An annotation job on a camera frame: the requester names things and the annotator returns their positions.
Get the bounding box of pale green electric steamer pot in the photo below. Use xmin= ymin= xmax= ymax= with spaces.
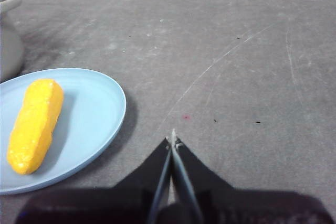
xmin=0 ymin=0 xmax=25 ymax=83

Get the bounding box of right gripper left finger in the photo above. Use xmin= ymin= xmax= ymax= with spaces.
xmin=111 ymin=136 xmax=173 ymax=204

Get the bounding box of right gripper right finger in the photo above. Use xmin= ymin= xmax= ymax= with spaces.
xmin=171 ymin=129 xmax=236 ymax=204

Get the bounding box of blue round plate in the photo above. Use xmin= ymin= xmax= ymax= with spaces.
xmin=0 ymin=68 xmax=128 ymax=196

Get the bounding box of yellow corn cob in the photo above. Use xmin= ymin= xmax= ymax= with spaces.
xmin=6 ymin=78 xmax=65 ymax=176

